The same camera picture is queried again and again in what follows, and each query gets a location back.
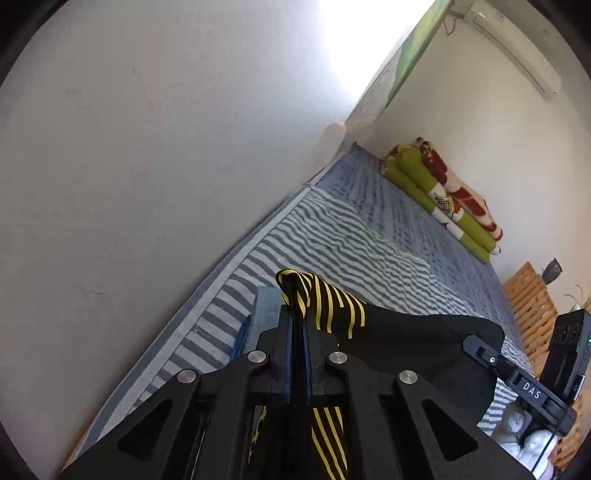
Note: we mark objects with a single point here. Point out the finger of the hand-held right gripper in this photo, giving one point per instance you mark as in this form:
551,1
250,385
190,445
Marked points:
521,385

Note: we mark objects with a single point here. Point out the white air conditioner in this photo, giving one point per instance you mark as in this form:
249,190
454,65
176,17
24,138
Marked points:
512,39

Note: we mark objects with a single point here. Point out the green rolled printed blanket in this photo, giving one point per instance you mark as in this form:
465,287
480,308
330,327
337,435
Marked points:
443,198

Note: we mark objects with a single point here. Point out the potted plant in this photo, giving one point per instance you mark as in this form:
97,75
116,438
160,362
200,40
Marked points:
579,297

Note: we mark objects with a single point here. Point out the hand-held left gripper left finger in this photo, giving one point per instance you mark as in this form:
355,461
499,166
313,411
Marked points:
288,350

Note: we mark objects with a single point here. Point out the blue white striped quilt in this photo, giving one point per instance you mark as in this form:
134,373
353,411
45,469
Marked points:
323,244

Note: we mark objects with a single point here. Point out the dark vase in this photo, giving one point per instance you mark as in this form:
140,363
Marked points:
551,271

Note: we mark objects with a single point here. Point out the black yellow striped pants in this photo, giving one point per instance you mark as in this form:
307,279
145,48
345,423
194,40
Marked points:
415,341

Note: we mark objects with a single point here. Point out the blue checked bed sheet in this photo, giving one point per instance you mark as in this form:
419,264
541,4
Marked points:
397,203

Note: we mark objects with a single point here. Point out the folded light blue cloth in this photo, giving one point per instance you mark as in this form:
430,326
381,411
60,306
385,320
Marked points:
265,318

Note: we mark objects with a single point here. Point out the wooden slatted frame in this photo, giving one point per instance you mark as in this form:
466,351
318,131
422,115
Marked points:
531,309

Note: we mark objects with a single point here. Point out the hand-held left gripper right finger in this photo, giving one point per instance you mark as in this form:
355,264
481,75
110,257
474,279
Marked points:
308,364

